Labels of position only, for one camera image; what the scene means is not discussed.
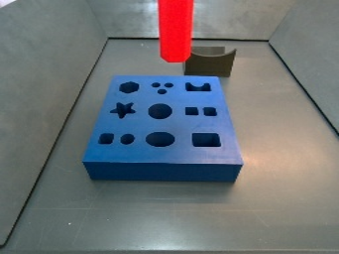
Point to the red hexagonal peg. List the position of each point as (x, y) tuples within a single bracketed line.
[(174, 29)]

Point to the blue shape-sorting block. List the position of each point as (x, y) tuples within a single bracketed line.
[(162, 130)]

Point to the dark grey curved cradle block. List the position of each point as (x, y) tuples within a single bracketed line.
[(209, 61)]

